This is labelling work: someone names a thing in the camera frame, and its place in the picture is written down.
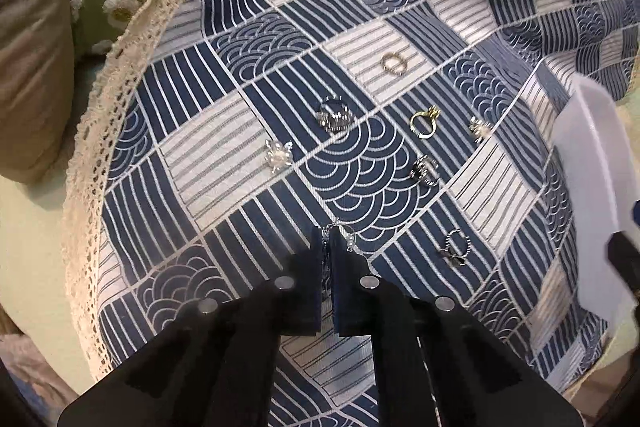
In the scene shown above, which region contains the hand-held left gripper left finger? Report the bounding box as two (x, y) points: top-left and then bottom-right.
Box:
(57, 226), (324, 427)

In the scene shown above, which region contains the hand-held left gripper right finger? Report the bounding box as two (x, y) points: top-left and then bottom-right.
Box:
(332, 228), (584, 427)

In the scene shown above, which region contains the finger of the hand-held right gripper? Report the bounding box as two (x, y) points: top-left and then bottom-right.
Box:
(606, 199), (640, 295)

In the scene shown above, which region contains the silver hoop earring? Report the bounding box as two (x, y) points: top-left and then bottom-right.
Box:
(322, 218), (358, 254)

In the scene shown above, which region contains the white plastic container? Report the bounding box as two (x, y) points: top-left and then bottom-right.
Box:
(551, 72), (640, 324)

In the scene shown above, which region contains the twisted silver ring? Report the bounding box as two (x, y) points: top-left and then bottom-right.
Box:
(439, 229), (473, 268)

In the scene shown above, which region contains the pearl flower brooch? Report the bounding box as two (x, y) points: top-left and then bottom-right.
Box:
(264, 139), (294, 174)

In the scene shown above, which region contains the wide silver ring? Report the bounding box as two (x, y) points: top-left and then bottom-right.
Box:
(316, 97), (352, 134)

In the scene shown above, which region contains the gold ring with stone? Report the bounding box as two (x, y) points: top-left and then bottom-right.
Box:
(410, 105), (443, 138)

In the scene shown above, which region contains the small pearl flower charm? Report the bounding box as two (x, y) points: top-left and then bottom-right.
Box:
(469, 117), (495, 142)

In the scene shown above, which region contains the thin gold band ring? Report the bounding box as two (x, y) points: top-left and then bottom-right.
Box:
(381, 52), (408, 76)

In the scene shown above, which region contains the blue white patterned cloth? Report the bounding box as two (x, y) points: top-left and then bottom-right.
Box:
(61, 0), (640, 427)

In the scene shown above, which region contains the pale green bedsheet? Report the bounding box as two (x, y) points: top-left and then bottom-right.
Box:
(0, 147), (103, 388)

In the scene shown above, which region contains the brown cushion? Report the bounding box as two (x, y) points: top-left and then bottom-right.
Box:
(0, 0), (83, 185)

